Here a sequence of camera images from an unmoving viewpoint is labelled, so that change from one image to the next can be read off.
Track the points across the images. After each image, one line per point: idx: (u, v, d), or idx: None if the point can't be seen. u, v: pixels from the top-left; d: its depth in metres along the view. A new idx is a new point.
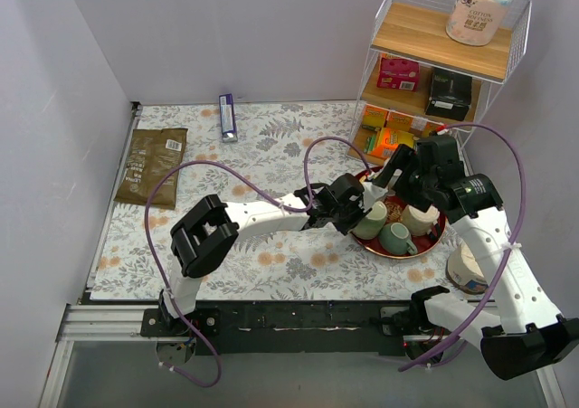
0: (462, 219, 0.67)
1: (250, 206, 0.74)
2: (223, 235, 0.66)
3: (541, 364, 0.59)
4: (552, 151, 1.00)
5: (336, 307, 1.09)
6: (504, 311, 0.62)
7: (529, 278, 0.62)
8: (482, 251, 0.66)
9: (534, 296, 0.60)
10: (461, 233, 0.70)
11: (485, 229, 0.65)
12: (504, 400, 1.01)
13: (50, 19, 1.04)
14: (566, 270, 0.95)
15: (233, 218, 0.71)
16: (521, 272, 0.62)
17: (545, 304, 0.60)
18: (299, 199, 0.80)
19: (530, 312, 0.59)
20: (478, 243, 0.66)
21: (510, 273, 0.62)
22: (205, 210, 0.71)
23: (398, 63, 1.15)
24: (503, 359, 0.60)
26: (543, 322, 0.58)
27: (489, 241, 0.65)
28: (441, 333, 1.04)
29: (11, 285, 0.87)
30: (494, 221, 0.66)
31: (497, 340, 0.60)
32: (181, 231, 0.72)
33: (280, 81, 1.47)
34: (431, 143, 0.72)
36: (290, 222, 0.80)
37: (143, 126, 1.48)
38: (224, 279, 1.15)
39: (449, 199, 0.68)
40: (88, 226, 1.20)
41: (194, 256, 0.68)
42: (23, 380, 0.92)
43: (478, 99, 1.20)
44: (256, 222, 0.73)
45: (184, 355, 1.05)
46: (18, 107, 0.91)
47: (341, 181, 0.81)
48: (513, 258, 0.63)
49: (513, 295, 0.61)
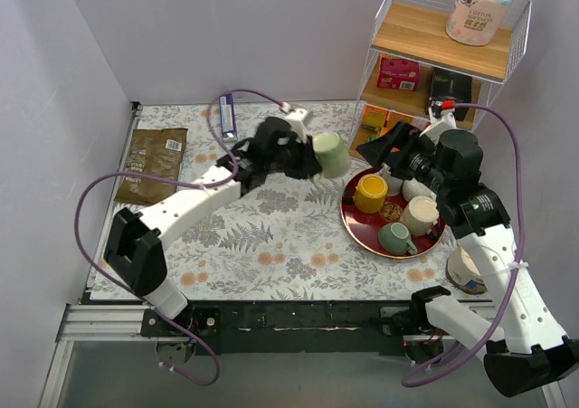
0: (469, 235, 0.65)
1: (168, 204, 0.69)
2: (146, 248, 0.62)
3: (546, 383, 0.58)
4: (552, 151, 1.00)
5: (336, 307, 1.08)
6: (508, 329, 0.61)
7: (536, 298, 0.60)
8: (488, 270, 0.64)
9: (540, 316, 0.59)
10: (467, 250, 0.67)
11: (491, 248, 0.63)
12: (504, 400, 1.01)
13: (49, 19, 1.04)
14: (566, 270, 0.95)
15: (155, 223, 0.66)
16: (528, 291, 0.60)
17: (552, 323, 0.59)
18: (223, 169, 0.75)
19: (537, 333, 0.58)
20: (484, 261, 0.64)
21: (517, 294, 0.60)
22: (122, 230, 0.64)
23: (398, 64, 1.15)
24: (507, 381, 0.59)
26: (549, 343, 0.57)
27: (496, 260, 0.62)
28: (441, 334, 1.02)
29: (11, 285, 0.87)
30: (501, 239, 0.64)
31: (501, 360, 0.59)
32: (113, 257, 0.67)
33: (280, 81, 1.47)
34: (454, 151, 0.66)
36: (223, 196, 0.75)
37: (143, 126, 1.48)
38: (224, 279, 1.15)
39: (456, 215, 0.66)
40: (88, 226, 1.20)
41: (136, 278, 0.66)
42: (23, 380, 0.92)
43: (478, 99, 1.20)
44: (180, 218, 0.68)
45: (184, 354, 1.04)
46: (17, 106, 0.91)
47: (261, 132, 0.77)
48: (520, 277, 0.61)
49: (519, 316, 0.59)
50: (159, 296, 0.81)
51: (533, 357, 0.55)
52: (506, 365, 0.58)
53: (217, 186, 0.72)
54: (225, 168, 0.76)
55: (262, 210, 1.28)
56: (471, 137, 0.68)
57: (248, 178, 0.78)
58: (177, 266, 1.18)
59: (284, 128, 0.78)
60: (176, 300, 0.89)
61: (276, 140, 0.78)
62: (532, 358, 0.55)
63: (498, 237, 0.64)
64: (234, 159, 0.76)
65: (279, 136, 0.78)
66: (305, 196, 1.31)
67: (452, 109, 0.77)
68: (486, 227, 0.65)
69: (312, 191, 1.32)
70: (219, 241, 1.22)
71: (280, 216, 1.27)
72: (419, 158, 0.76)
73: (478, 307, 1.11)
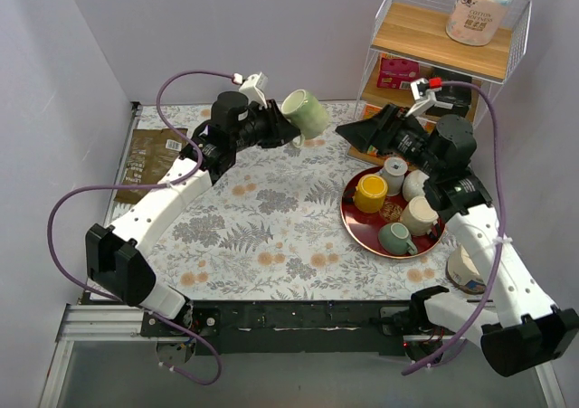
0: (453, 217, 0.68)
1: (139, 211, 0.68)
2: (126, 260, 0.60)
3: (541, 357, 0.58)
4: (552, 151, 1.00)
5: (336, 307, 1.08)
6: (499, 304, 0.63)
7: (521, 270, 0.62)
8: (475, 247, 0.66)
9: (526, 287, 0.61)
10: (453, 232, 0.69)
11: (475, 225, 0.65)
12: (504, 400, 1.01)
13: (49, 19, 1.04)
14: (566, 270, 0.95)
15: (129, 234, 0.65)
16: (514, 265, 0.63)
17: (538, 294, 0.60)
18: (188, 160, 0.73)
19: (526, 303, 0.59)
20: (470, 241, 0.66)
21: (504, 268, 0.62)
22: (99, 246, 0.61)
23: (398, 64, 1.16)
24: (504, 362, 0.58)
26: (538, 312, 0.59)
27: (480, 236, 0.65)
28: (440, 333, 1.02)
29: (12, 284, 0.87)
30: (485, 218, 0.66)
31: (497, 337, 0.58)
32: (98, 274, 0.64)
33: (280, 81, 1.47)
34: (449, 141, 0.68)
36: (194, 189, 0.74)
37: (143, 126, 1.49)
38: (224, 279, 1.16)
39: (441, 201, 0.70)
40: (88, 225, 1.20)
41: (126, 289, 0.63)
42: (23, 380, 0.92)
43: (478, 99, 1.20)
44: (154, 222, 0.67)
45: (184, 355, 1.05)
46: (17, 106, 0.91)
47: (220, 110, 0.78)
48: (506, 252, 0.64)
49: (507, 288, 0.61)
50: (153, 300, 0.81)
51: (528, 327, 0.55)
52: (502, 346, 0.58)
53: (185, 181, 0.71)
54: (191, 158, 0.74)
55: (262, 210, 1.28)
56: (464, 123, 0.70)
57: (215, 164, 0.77)
58: (177, 266, 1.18)
59: (242, 103, 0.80)
60: (175, 301, 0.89)
61: (235, 116, 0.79)
62: (527, 328, 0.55)
63: (481, 215, 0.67)
64: (197, 146, 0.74)
65: (237, 112, 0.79)
66: (305, 196, 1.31)
67: (439, 86, 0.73)
68: (469, 207, 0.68)
69: (312, 191, 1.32)
70: (219, 241, 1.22)
71: (280, 216, 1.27)
72: (409, 139, 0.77)
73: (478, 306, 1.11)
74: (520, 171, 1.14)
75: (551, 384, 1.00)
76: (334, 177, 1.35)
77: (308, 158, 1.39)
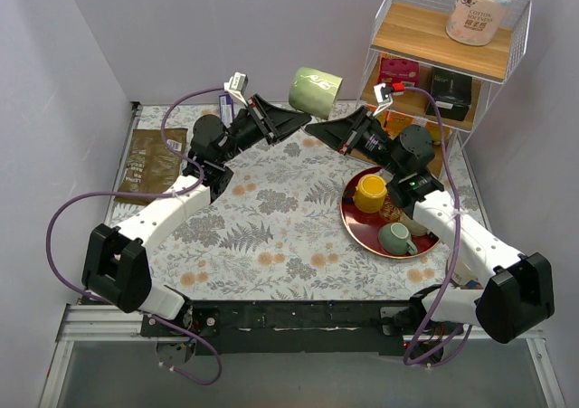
0: (415, 208, 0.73)
1: (145, 213, 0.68)
2: (130, 258, 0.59)
3: (533, 313, 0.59)
4: (552, 151, 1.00)
5: (336, 307, 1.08)
6: (476, 267, 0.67)
7: (482, 232, 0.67)
8: (440, 226, 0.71)
9: (491, 243, 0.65)
10: (421, 220, 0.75)
11: (433, 206, 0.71)
12: (503, 399, 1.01)
13: (49, 20, 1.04)
14: (565, 270, 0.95)
15: (135, 234, 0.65)
16: (477, 230, 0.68)
17: (504, 247, 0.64)
18: (190, 176, 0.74)
19: (494, 257, 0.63)
20: (433, 221, 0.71)
21: (465, 233, 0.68)
22: (101, 243, 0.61)
23: (398, 64, 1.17)
24: (497, 327, 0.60)
26: (508, 260, 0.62)
27: (441, 214, 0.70)
28: (441, 334, 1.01)
29: (13, 284, 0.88)
30: (441, 198, 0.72)
31: (485, 301, 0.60)
32: (93, 279, 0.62)
33: (280, 81, 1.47)
34: (411, 153, 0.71)
36: (196, 203, 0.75)
37: (143, 126, 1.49)
38: (224, 279, 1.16)
39: (403, 198, 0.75)
40: (89, 225, 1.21)
41: (122, 293, 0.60)
42: (24, 380, 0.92)
43: (478, 99, 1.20)
44: (159, 225, 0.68)
45: (184, 354, 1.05)
46: (17, 106, 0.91)
47: (196, 145, 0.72)
48: (465, 222, 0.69)
49: (474, 248, 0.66)
50: (150, 304, 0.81)
51: (499, 274, 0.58)
52: (488, 308, 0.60)
53: (189, 193, 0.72)
54: (193, 175, 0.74)
55: (262, 210, 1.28)
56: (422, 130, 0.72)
57: (215, 184, 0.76)
58: (177, 266, 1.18)
59: (218, 129, 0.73)
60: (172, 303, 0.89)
61: (217, 143, 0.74)
62: (498, 276, 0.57)
63: (438, 199, 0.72)
64: (201, 167, 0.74)
65: (217, 141, 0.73)
66: (305, 196, 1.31)
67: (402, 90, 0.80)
68: (426, 194, 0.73)
69: (312, 191, 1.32)
70: (219, 241, 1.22)
71: (280, 216, 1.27)
72: (374, 140, 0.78)
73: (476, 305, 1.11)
74: (520, 170, 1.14)
75: (551, 384, 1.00)
76: (334, 177, 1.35)
77: (308, 158, 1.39)
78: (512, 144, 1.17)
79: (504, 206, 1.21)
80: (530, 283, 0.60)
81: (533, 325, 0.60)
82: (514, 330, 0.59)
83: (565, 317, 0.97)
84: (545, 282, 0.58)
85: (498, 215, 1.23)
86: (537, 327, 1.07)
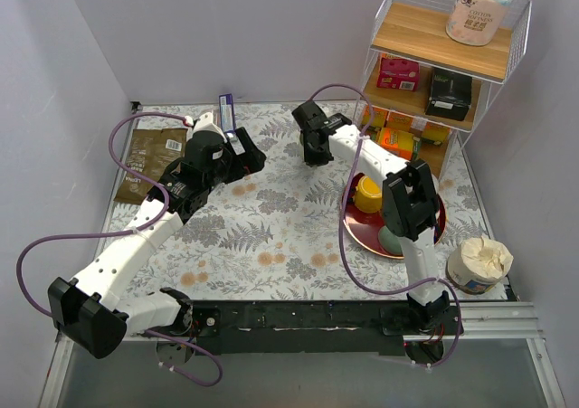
0: (330, 142, 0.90)
1: (104, 261, 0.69)
2: (92, 313, 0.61)
3: (422, 210, 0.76)
4: (552, 151, 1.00)
5: (336, 307, 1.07)
6: (376, 179, 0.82)
7: (378, 149, 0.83)
8: (348, 152, 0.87)
9: (385, 158, 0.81)
10: (337, 152, 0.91)
11: (343, 137, 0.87)
12: (503, 400, 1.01)
13: (49, 21, 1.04)
14: (567, 270, 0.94)
15: (93, 289, 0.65)
16: (376, 148, 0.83)
17: (395, 158, 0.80)
18: (156, 203, 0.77)
19: (387, 166, 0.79)
20: (344, 149, 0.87)
21: (365, 152, 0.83)
22: (62, 300, 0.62)
23: (398, 63, 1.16)
24: (395, 222, 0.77)
26: (398, 168, 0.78)
27: (348, 143, 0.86)
28: (441, 334, 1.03)
29: (12, 283, 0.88)
30: (348, 130, 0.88)
31: (387, 204, 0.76)
32: (66, 327, 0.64)
33: (280, 81, 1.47)
34: (298, 109, 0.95)
36: (163, 231, 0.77)
37: (143, 126, 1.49)
38: (224, 279, 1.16)
39: (317, 136, 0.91)
40: (89, 225, 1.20)
41: (90, 342, 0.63)
42: (25, 379, 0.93)
43: (479, 99, 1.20)
44: (118, 273, 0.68)
45: (184, 355, 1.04)
46: (18, 107, 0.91)
47: (194, 148, 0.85)
48: (367, 145, 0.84)
49: (373, 163, 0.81)
50: (139, 323, 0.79)
51: (390, 178, 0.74)
52: (388, 209, 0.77)
53: (152, 224, 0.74)
54: (158, 202, 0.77)
55: (262, 210, 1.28)
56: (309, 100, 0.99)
57: (185, 204, 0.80)
58: (177, 266, 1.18)
59: (218, 142, 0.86)
60: (169, 309, 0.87)
61: (209, 156, 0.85)
62: (389, 180, 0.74)
63: (347, 130, 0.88)
64: (166, 191, 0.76)
65: (212, 150, 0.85)
66: (305, 197, 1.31)
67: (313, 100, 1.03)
68: (336, 128, 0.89)
69: (312, 191, 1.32)
70: (219, 241, 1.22)
71: (280, 216, 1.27)
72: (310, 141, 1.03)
73: (478, 306, 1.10)
74: (520, 170, 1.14)
75: (552, 384, 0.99)
76: (334, 177, 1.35)
77: None
78: (512, 144, 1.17)
79: (504, 206, 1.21)
80: (417, 185, 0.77)
81: (423, 217, 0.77)
82: (408, 225, 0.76)
83: (564, 317, 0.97)
84: (428, 182, 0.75)
85: (498, 215, 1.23)
86: (537, 327, 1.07)
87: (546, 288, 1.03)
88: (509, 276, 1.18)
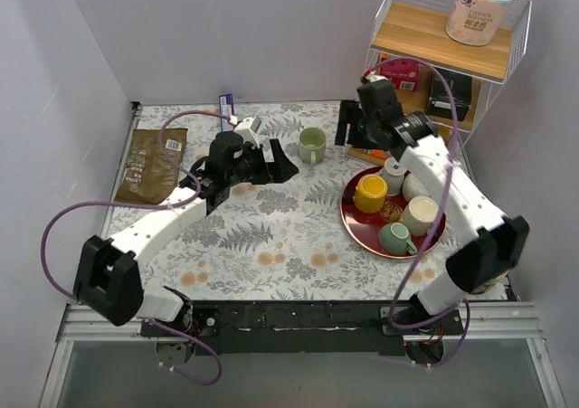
0: (404, 151, 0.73)
1: (139, 227, 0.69)
2: (123, 270, 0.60)
3: (498, 270, 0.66)
4: (552, 151, 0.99)
5: (336, 307, 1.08)
6: (458, 224, 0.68)
7: (469, 189, 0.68)
8: (430, 175, 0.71)
9: (478, 203, 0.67)
10: (409, 167, 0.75)
11: (427, 156, 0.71)
12: (502, 400, 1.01)
13: (50, 20, 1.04)
14: (567, 270, 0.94)
15: (128, 247, 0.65)
16: (465, 185, 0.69)
17: (489, 206, 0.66)
18: (187, 189, 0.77)
19: (479, 217, 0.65)
20: (423, 170, 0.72)
21: (454, 189, 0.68)
22: (94, 255, 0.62)
23: (398, 64, 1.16)
24: (465, 276, 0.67)
26: (491, 222, 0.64)
27: (431, 165, 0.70)
28: (440, 333, 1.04)
29: (12, 282, 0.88)
30: (433, 147, 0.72)
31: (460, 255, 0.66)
32: (86, 289, 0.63)
33: (280, 81, 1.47)
34: (373, 90, 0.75)
36: (191, 213, 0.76)
37: (143, 126, 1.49)
38: (224, 279, 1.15)
39: (391, 137, 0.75)
40: (89, 225, 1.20)
41: (109, 304, 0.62)
42: (24, 379, 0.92)
43: (478, 99, 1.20)
44: (153, 238, 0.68)
45: (184, 354, 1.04)
46: (17, 107, 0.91)
47: (215, 149, 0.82)
48: (455, 177, 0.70)
49: (460, 206, 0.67)
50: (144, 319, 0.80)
51: (482, 238, 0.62)
52: (461, 260, 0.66)
53: (184, 204, 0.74)
54: (189, 188, 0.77)
55: (262, 210, 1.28)
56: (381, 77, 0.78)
57: (212, 195, 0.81)
58: (178, 266, 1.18)
59: (237, 143, 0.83)
60: (173, 304, 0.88)
61: (230, 156, 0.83)
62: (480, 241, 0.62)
63: (431, 147, 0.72)
64: (197, 180, 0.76)
65: (232, 151, 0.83)
66: (305, 197, 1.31)
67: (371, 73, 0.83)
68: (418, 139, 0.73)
69: (312, 191, 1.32)
70: (219, 241, 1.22)
71: (280, 216, 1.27)
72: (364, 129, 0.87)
73: (478, 306, 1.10)
74: (520, 170, 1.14)
75: (551, 384, 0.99)
76: (334, 176, 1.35)
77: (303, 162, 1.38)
78: (512, 143, 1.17)
79: (504, 205, 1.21)
80: (506, 245, 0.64)
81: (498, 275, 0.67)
82: (478, 283, 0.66)
83: (564, 318, 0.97)
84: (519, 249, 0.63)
85: None
86: (537, 327, 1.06)
87: (546, 287, 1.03)
88: (509, 276, 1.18)
